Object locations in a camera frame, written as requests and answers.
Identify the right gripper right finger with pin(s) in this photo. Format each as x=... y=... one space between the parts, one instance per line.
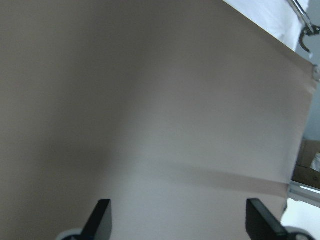
x=261 y=224

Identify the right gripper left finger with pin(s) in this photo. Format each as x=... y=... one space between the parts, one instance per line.
x=99 y=224

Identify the aluminium frame post far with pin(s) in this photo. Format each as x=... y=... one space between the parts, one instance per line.
x=303 y=193

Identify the green handled long stick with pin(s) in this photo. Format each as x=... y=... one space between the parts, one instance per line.
x=308 y=29

